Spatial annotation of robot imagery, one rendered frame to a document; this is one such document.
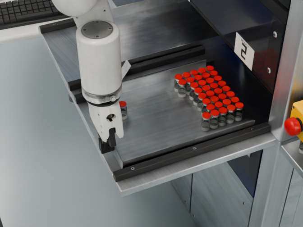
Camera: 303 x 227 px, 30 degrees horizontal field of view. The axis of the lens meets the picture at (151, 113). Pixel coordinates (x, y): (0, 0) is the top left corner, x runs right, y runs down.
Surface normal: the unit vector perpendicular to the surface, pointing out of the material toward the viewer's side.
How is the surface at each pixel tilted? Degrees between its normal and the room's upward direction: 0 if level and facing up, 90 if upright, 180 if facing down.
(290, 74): 90
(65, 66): 0
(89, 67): 90
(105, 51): 90
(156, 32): 0
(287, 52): 90
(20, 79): 0
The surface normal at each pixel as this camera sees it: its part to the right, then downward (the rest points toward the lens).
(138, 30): 0.00, -0.73
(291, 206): 0.40, 0.62
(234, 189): -0.92, 0.28
